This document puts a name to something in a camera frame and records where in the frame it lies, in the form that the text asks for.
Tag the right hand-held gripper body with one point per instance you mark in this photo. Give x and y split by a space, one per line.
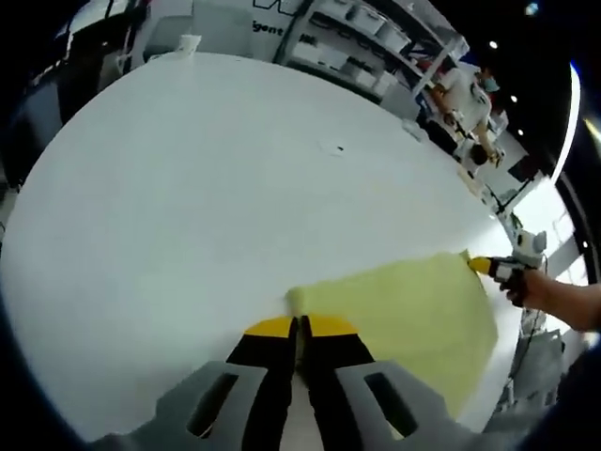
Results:
528 246

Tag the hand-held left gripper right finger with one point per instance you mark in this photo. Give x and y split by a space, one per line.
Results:
399 413

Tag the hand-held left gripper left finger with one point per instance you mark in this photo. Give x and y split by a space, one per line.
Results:
202 409

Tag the yellow blue grey garment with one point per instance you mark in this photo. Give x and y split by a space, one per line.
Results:
399 305

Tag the person's right hand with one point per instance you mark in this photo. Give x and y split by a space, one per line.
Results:
523 289

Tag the black tripod stand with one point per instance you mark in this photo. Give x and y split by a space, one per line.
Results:
504 199

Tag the black screen panel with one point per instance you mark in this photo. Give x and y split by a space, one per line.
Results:
525 169

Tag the beige folded cloth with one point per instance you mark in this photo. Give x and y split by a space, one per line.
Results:
471 181

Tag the grey mesh office chair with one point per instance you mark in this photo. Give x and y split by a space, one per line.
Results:
535 371

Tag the white ceiling light strip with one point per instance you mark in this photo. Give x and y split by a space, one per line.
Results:
570 127

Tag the white crumpled cloth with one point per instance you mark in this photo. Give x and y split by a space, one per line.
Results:
413 129

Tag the group of ceiling spotlights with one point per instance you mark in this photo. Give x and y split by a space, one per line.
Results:
493 43

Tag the grey metal storage shelf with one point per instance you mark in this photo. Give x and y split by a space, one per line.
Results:
399 56

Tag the white storage bin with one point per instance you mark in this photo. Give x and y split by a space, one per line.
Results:
365 15
392 34

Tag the group of white cardboard boxes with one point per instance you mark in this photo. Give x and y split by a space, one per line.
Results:
328 56

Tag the white paper cup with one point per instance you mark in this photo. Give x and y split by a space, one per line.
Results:
189 45

